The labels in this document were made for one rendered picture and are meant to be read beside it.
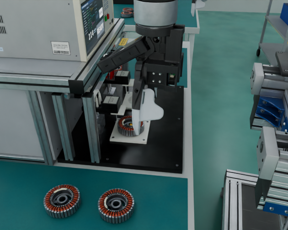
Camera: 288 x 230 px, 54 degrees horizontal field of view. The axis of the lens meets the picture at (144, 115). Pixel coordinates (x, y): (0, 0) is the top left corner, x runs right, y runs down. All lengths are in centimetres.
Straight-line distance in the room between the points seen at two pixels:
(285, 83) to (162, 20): 86
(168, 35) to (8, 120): 72
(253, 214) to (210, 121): 118
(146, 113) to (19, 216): 60
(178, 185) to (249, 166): 132
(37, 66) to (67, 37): 14
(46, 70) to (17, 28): 18
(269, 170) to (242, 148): 156
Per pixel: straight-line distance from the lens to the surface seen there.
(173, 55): 52
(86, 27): 98
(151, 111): 53
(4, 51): 110
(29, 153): 114
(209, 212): 191
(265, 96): 129
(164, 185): 100
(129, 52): 53
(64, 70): 93
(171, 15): 49
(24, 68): 99
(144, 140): 113
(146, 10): 48
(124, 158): 107
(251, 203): 175
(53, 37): 99
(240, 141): 249
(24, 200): 104
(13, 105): 103
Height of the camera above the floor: 150
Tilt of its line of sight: 34 degrees down
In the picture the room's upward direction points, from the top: straight up
